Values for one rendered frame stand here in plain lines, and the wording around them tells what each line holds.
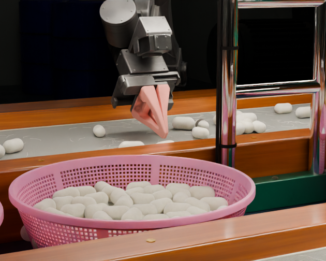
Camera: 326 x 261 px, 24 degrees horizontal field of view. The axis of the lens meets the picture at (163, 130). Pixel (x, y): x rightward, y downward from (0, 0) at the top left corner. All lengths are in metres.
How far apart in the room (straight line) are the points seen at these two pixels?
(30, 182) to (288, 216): 0.31
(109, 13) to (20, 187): 0.41
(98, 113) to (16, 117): 0.15
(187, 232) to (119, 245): 0.07
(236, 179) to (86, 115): 0.51
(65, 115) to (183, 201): 0.50
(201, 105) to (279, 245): 0.75
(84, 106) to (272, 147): 0.41
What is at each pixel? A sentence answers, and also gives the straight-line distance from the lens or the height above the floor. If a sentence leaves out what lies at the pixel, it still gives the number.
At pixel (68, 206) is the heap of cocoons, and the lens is 0.83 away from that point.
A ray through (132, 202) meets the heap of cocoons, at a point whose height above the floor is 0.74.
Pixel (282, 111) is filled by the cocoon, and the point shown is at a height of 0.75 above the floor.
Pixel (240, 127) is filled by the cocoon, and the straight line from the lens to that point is 1.21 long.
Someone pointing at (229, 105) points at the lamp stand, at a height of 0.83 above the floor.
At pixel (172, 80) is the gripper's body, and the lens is 1.19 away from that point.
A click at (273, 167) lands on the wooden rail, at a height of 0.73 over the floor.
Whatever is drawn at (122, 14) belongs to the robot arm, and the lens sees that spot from 1.17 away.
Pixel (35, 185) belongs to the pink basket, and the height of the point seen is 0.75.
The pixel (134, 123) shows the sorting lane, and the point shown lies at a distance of 1.31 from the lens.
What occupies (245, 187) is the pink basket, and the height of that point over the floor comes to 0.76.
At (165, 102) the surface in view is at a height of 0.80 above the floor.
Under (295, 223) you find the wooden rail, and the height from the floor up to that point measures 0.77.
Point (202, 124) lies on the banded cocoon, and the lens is 1.23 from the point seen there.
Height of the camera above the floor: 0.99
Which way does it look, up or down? 12 degrees down
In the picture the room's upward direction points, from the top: straight up
